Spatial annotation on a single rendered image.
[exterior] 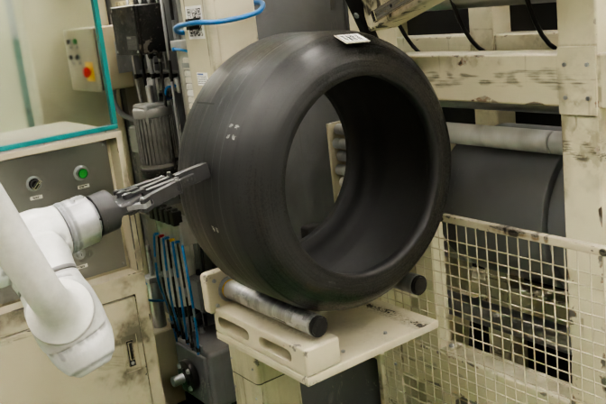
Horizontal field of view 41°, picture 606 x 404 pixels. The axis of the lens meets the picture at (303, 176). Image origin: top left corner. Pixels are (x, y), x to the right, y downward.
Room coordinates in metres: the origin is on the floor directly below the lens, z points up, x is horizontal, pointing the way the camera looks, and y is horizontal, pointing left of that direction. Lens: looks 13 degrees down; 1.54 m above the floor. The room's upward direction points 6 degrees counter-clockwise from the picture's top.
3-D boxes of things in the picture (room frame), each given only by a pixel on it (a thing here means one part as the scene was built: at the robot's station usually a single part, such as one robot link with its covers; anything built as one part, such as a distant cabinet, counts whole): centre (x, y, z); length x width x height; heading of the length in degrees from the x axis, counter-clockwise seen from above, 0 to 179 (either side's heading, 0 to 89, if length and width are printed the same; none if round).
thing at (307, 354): (1.65, 0.10, 0.84); 0.36 x 0.09 x 0.06; 35
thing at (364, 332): (1.73, -0.01, 0.80); 0.37 x 0.36 x 0.02; 125
